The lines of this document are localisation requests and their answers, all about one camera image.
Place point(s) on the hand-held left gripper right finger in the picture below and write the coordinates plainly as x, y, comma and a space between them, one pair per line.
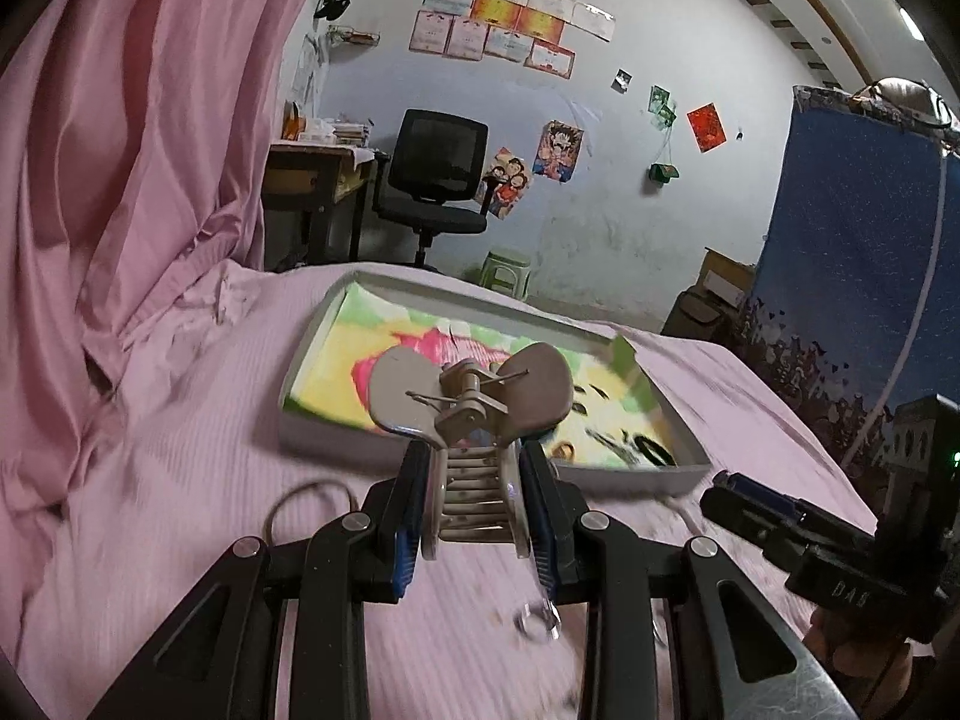
541, 562

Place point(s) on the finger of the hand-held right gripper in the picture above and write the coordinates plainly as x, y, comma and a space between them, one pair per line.
757, 529
765, 495

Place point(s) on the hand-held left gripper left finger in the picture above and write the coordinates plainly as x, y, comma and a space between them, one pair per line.
405, 562

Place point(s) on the grey shallow box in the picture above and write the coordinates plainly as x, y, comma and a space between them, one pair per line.
337, 439

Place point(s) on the beige hair claw clip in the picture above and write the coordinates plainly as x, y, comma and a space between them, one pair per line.
405, 390

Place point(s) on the person's right hand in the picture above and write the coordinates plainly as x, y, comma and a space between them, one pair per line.
851, 649

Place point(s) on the cardboard box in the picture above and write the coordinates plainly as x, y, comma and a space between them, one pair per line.
727, 277

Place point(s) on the colourful printed cloth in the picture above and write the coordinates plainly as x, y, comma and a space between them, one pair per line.
360, 330

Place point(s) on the blue patterned curtain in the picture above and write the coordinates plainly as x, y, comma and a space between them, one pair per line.
840, 240

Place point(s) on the green plastic stool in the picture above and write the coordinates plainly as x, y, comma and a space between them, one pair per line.
506, 270

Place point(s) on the red paper square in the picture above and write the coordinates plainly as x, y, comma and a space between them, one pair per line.
706, 127

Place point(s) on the cartoon family poster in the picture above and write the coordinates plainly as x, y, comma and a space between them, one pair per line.
504, 184

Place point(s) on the wooden desk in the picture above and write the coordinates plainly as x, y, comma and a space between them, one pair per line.
300, 180

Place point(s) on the cartoon boy poster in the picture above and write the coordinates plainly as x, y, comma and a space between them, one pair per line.
559, 152

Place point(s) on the black office chair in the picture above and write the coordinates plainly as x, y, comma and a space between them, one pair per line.
439, 157

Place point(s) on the stack of books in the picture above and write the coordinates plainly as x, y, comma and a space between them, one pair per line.
351, 133

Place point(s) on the small black-white photo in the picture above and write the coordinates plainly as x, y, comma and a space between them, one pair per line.
622, 81

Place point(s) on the orange bottle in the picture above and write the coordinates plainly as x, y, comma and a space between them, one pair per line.
294, 121

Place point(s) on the ceiling tube light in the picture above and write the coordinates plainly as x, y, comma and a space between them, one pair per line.
911, 22

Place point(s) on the pink curtain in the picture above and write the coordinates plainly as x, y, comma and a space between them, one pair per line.
112, 165

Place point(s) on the green wall pouch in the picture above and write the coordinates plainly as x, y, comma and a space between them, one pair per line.
664, 175

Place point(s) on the green wall photo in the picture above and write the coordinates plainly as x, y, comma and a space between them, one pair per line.
661, 105

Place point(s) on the group of wall certificates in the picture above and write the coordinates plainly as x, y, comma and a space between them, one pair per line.
510, 19

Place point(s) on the black wall-hung object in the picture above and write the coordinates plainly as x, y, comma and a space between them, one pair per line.
330, 9

